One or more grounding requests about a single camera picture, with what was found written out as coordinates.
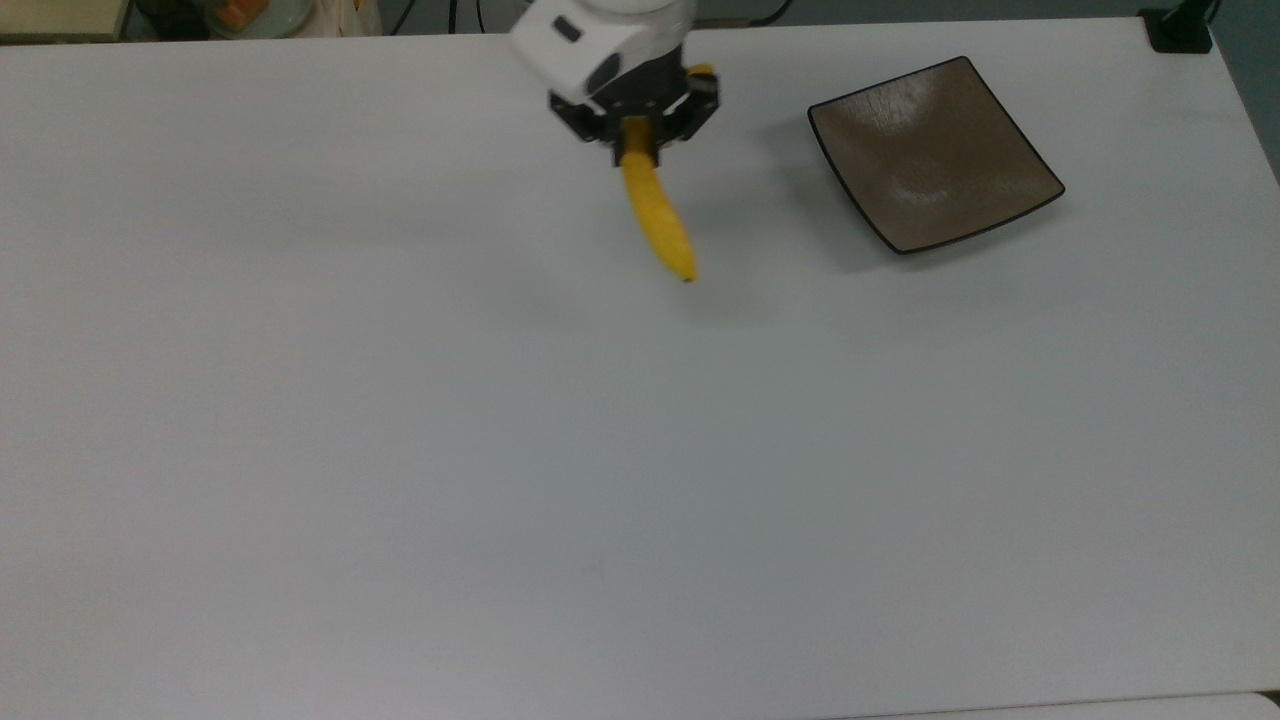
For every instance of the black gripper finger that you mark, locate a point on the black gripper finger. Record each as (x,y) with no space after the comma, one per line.
(617,152)
(655,150)

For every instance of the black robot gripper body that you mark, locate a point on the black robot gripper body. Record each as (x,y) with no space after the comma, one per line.
(600,112)

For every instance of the yellow banana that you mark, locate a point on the yellow banana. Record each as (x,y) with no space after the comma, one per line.
(655,215)

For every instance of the brown square ceramic plate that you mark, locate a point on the brown square ceramic plate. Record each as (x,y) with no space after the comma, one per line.
(932,155)

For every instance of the glass bowl with orange food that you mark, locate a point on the glass bowl with orange food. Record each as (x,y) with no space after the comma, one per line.
(255,15)

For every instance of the beige wooden board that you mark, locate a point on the beige wooden board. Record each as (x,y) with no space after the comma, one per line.
(62,18)

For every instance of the black table clamp mount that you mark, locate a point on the black table clamp mount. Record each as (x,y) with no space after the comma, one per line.
(1178,28)

